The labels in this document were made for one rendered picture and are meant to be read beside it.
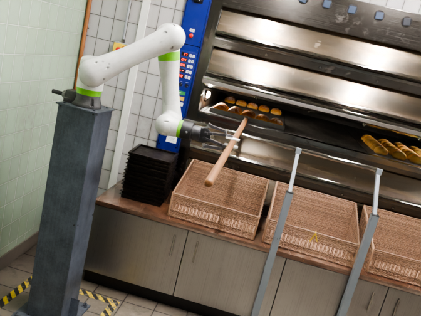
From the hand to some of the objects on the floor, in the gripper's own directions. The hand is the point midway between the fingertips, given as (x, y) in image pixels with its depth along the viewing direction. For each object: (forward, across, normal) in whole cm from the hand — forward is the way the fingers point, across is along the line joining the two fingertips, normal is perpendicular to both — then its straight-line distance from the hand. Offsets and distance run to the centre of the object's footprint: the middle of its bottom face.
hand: (232, 142), depth 230 cm
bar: (+29, +120, -36) cm, 128 cm away
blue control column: (-45, +120, -180) cm, 220 cm away
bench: (+47, +119, -56) cm, 140 cm away
